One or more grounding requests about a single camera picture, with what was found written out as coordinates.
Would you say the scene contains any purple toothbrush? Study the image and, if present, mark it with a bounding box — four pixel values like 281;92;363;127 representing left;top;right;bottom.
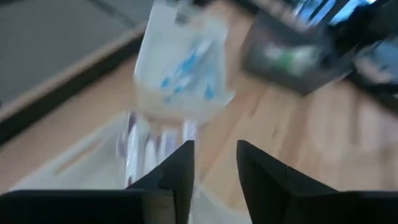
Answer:
116;111;141;187
182;119;200;144
142;133;161;177
155;129;181;164

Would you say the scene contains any dark translucent plastic bin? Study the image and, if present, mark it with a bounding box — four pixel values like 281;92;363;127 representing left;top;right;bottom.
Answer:
241;11;355;96

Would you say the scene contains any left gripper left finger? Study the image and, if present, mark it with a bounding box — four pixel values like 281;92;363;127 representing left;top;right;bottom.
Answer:
0;139;195;224

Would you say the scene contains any blue toothbrush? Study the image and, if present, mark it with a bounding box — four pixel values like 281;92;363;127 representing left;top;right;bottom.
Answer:
160;40;212;90

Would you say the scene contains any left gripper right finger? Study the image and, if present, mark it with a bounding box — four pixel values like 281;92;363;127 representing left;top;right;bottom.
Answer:
236;139;398;224

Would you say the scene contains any wide white plastic bin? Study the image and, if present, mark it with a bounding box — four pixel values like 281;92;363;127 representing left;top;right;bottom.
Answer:
132;0;236;124

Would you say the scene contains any narrow white plastic bin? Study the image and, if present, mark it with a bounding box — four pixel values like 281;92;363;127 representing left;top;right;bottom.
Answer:
11;110;252;224

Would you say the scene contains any green toothbrush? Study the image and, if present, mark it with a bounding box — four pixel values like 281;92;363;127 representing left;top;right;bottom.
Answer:
264;43;321;75

